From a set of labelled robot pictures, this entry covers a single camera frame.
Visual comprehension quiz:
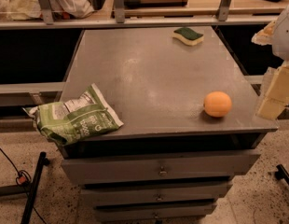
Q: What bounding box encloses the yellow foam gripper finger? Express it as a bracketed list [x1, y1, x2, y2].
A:
[251, 21, 276, 46]
[256, 62, 289, 120]

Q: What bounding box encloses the green and yellow sponge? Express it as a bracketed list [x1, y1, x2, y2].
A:
[172, 27, 204, 46]

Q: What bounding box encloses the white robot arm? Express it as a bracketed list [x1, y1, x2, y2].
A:
[252, 5, 289, 119]

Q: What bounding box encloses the orange ball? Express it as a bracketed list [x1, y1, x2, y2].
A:
[203, 91, 232, 118]

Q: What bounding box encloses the black stand foot right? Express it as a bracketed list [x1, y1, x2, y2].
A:
[275, 164, 289, 186]

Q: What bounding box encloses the grey drawer cabinet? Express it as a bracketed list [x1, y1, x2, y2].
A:
[62, 28, 277, 212]

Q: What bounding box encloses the bottom grey drawer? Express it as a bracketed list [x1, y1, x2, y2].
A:
[95, 202, 216, 222]

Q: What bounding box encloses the grey drawer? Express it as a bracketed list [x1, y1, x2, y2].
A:
[80, 181, 232, 206]
[95, 202, 216, 222]
[62, 149, 260, 185]

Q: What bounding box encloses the middle grey drawer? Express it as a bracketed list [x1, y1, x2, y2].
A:
[80, 181, 232, 206]

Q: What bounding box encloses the green snack bag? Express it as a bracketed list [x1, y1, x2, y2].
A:
[24, 84, 123, 146]

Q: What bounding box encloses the white crumpled cloth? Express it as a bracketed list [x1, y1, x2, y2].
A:
[0, 0, 94, 21]

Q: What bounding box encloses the top grey drawer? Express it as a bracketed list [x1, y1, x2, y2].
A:
[62, 149, 260, 185]

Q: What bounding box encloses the black metal stand leg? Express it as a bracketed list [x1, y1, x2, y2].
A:
[21, 152, 49, 224]

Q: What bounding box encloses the grey metal shelf rail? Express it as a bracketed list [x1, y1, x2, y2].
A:
[0, 0, 286, 30]

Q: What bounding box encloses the grey side rail left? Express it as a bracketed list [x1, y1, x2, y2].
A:
[0, 82, 65, 106]

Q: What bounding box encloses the black cable with red clip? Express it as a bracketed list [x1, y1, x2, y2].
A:
[0, 142, 48, 224]

